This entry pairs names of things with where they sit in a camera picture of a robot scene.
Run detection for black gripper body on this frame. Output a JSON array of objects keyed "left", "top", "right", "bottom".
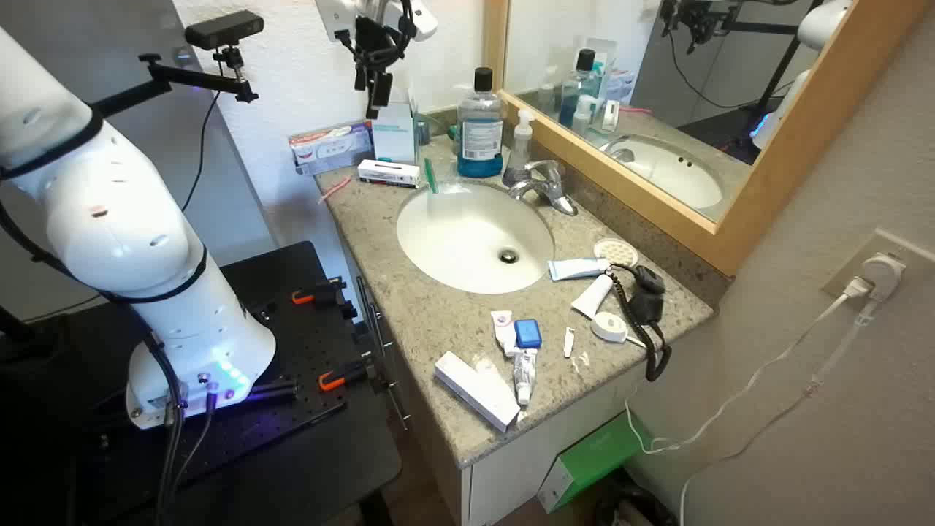
[{"left": 332, "top": 15, "right": 412, "bottom": 88}]

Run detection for chrome tap handle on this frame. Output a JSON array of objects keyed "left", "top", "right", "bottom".
[{"left": 525, "top": 158, "right": 568, "bottom": 193}]

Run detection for chrome tap spout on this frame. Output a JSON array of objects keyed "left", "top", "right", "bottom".
[{"left": 503, "top": 173, "right": 582, "bottom": 218}]

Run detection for toothpaste carton box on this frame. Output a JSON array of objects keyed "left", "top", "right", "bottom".
[{"left": 286, "top": 119, "right": 374, "bottom": 177}]

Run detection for small white red box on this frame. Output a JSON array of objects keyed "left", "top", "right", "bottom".
[{"left": 352, "top": 158, "right": 424, "bottom": 189}]

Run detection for pink toothbrush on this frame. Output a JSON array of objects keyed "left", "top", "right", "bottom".
[{"left": 314, "top": 176, "right": 357, "bottom": 208}]

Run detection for blue mouthwash bottle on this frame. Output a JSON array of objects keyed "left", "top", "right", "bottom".
[{"left": 454, "top": 63, "right": 509, "bottom": 180}]

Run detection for small white pump bottle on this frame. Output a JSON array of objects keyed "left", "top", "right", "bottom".
[{"left": 503, "top": 108, "right": 541, "bottom": 183}]

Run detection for white oval sink basin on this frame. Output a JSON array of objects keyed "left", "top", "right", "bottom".
[{"left": 393, "top": 180, "right": 558, "bottom": 298}]

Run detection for orange black clamp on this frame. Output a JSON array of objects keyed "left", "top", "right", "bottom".
[
  {"left": 314, "top": 351, "right": 384, "bottom": 398},
  {"left": 288, "top": 278, "right": 359, "bottom": 322}
]

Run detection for white squeeze tube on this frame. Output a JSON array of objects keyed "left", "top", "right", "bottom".
[{"left": 545, "top": 253, "right": 612, "bottom": 284}]

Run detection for small white red tube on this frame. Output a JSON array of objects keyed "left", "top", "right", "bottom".
[{"left": 488, "top": 306, "right": 517, "bottom": 357}]

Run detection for round beige soap dish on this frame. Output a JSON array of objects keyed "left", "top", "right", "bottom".
[{"left": 592, "top": 237, "right": 640, "bottom": 269}]

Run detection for white flat tube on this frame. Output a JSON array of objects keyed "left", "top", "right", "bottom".
[{"left": 568, "top": 272, "right": 615, "bottom": 322}]

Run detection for long white box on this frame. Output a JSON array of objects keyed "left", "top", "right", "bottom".
[{"left": 428, "top": 346, "right": 522, "bottom": 436}]

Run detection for white toothpaste tube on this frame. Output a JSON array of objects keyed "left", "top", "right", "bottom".
[{"left": 509, "top": 344, "right": 541, "bottom": 408}]

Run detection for round white floss case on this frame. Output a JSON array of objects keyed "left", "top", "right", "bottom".
[{"left": 590, "top": 310, "right": 633, "bottom": 344}]

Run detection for black robot table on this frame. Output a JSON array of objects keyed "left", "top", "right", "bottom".
[{"left": 0, "top": 240, "right": 406, "bottom": 526}]

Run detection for white vanity cabinet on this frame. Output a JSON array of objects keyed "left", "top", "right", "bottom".
[{"left": 332, "top": 216, "right": 647, "bottom": 526}]

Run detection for wooden framed mirror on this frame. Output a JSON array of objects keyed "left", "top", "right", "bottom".
[{"left": 478, "top": 0, "right": 935, "bottom": 278}]

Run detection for green cardboard box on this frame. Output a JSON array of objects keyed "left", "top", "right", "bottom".
[{"left": 535, "top": 408, "right": 655, "bottom": 516}]

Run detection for white plug adapter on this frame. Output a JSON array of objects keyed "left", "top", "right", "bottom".
[{"left": 840, "top": 251, "right": 907, "bottom": 304}]

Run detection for black camera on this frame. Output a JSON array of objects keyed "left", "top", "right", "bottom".
[{"left": 181, "top": 7, "right": 266, "bottom": 48}]

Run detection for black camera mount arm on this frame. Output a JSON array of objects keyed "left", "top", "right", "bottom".
[{"left": 91, "top": 41, "right": 263, "bottom": 119}]

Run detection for black camera cable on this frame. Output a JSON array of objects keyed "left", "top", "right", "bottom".
[{"left": 178, "top": 91, "right": 222, "bottom": 212}]

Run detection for black corded appliance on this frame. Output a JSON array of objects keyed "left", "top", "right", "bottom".
[{"left": 608, "top": 260, "right": 674, "bottom": 383}]

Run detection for grey robot base cables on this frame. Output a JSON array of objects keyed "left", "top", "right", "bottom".
[{"left": 152, "top": 384, "right": 222, "bottom": 526}]

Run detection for white power cable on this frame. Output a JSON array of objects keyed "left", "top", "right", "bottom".
[
  {"left": 674, "top": 301, "right": 880, "bottom": 526},
  {"left": 621, "top": 287, "right": 865, "bottom": 459}
]

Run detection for beige wall outlet plate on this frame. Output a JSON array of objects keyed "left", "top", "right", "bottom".
[{"left": 820, "top": 227, "right": 935, "bottom": 316}]

